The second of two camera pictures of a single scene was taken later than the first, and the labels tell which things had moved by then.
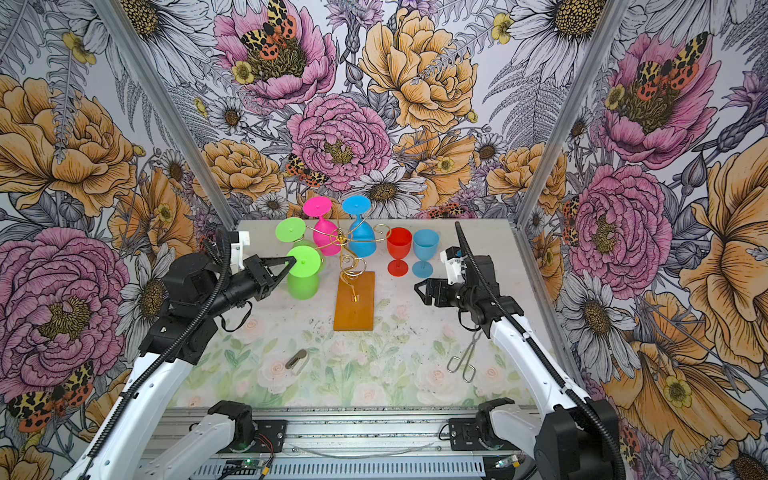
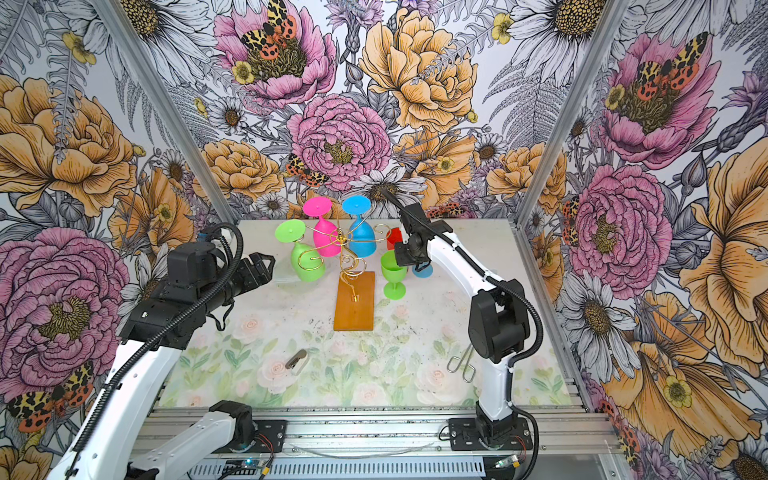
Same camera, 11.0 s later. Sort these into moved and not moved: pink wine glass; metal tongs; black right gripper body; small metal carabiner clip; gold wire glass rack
Moved: black right gripper body
Not moved: pink wine glass; small metal carabiner clip; metal tongs; gold wire glass rack
